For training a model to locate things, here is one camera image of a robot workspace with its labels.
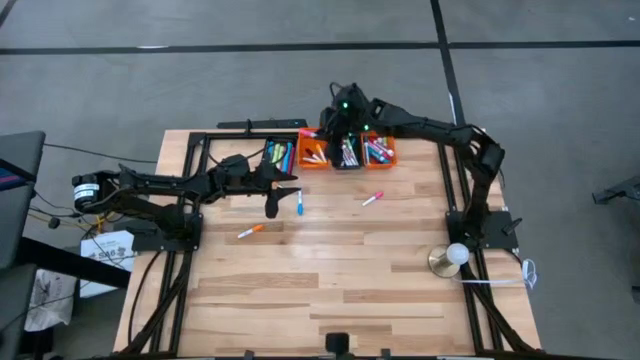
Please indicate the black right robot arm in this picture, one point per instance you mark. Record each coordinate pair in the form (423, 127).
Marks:
(435, 129)

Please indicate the white bulb brass lamp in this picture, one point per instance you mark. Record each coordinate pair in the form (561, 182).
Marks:
(457, 253)

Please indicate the green capped white marker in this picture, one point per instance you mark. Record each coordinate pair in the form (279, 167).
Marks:
(354, 152)

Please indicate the green Expo marker lime cap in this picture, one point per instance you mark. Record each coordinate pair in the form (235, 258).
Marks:
(385, 141)

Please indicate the orange capped white marker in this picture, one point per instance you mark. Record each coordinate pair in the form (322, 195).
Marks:
(321, 152)

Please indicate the orange plastic mesh basket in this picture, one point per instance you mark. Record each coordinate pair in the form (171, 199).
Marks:
(301, 160)
(395, 165)

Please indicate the black power strip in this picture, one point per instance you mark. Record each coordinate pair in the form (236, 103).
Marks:
(260, 124)

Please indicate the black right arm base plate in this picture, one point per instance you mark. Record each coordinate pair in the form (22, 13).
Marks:
(500, 235)

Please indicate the black beam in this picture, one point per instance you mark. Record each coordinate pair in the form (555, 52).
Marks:
(65, 260)

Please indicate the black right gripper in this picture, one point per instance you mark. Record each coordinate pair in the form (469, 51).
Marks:
(350, 130)

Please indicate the pink highlighter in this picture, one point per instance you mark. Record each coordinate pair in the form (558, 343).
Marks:
(292, 160)

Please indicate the short light blue capped marker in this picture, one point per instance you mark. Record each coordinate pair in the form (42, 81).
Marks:
(300, 207)

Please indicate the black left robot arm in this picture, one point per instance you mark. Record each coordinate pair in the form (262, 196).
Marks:
(150, 186)

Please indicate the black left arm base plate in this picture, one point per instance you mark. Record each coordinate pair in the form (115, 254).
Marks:
(150, 242)

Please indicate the black chair base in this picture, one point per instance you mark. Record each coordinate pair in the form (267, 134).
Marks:
(622, 190)

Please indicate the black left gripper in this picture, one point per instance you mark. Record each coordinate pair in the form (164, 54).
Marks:
(262, 180)

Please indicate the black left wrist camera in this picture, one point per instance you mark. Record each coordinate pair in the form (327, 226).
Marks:
(235, 164)

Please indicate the black plastic mesh basket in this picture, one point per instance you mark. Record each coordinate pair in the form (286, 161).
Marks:
(265, 150)
(356, 167)

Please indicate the lime green highlighter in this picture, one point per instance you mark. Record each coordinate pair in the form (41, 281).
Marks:
(277, 154)

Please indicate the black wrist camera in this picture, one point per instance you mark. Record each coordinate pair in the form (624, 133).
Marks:
(235, 164)
(347, 100)

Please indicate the orange red marker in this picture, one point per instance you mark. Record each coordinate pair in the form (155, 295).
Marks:
(250, 232)

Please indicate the white crumpled cloth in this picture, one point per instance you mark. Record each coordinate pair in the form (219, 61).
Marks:
(50, 300)

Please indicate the black aluminium table frame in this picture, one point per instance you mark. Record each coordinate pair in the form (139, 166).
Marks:
(225, 135)

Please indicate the light blue highlighter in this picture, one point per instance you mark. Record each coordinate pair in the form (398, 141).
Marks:
(287, 157)
(271, 150)

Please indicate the pink capped marker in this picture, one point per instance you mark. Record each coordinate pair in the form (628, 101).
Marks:
(382, 147)

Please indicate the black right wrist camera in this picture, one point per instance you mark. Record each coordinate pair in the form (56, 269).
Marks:
(347, 100)

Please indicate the white printed paper sheet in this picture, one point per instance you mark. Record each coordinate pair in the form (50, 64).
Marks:
(107, 260)

